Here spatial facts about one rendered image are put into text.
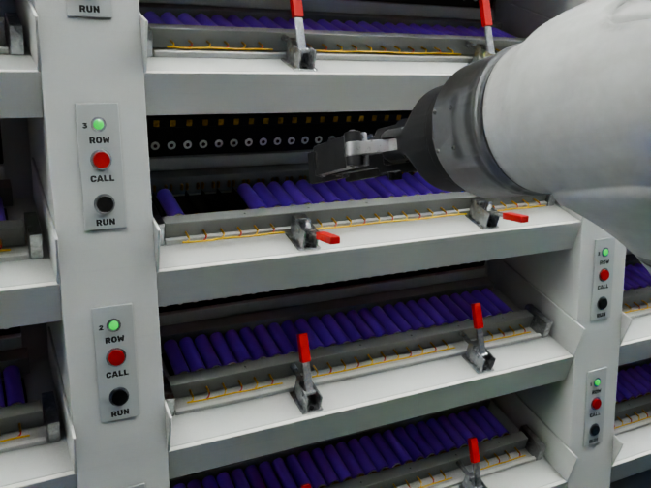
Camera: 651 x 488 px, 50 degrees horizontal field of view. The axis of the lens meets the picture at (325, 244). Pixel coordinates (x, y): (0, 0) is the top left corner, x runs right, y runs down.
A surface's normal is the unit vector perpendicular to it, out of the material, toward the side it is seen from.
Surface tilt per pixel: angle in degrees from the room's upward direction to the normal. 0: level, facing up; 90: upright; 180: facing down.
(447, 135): 90
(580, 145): 119
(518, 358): 21
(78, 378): 90
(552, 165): 126
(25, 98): 111
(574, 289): 90
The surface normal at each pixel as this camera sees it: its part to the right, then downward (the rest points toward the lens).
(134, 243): 0.46, 0.16
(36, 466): 0.15, -0.86
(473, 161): -0.73, 0.59
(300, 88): 0.44, 0.50
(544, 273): -0.89, 0.10
